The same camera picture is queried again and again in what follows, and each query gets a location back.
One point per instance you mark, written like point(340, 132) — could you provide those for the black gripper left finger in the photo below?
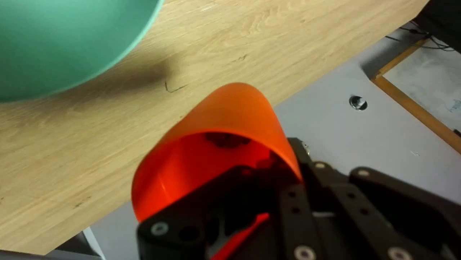
point(192, 226)

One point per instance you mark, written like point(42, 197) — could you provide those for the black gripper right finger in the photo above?
point(365, 212)

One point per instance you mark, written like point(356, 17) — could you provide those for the orange plastic cup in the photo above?
point(231, 111)

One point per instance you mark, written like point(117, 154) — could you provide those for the green bowl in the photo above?
point(62, 44)

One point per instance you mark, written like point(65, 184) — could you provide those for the wood framed whiteboard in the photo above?
point(427, 82)

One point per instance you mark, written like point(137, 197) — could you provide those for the black monitor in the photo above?
point(444, 20)

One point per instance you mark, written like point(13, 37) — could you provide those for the round metal wall knob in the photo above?
point(358, 102)

